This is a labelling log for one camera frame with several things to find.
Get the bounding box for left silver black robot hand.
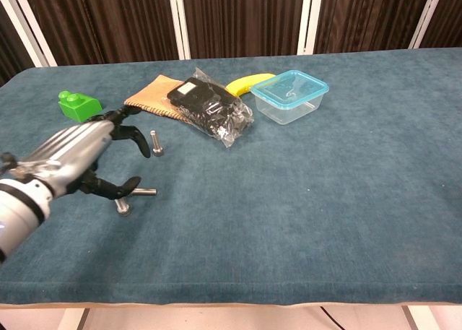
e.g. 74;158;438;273
17;105;152;201

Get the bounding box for green toy building block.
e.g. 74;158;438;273
57;90;104;123

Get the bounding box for tan woven mat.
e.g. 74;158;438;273
123;74;187;121

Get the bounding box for brown curtain panel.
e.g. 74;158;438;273
419;0;462;50
313;0;435;55
0;3;38;86
180;0;306;61
19;0;180;67

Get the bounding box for black item in plastic bag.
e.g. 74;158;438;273
166;66;255;149

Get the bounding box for white table leg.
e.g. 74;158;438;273
401;305;432;330
64;307;91;330

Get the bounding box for yellow banana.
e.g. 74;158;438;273
225;72;277;97

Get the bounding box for clear container with blue lid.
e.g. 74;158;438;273
250;69;330;126

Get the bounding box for teal table cloth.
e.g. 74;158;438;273
0;47;462;306

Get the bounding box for white divider post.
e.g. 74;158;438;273
409;0;447;50
0;0;58;68
167;0;191;61
297;0;324;56

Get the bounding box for black floor cable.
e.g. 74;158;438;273
319;305;347;330

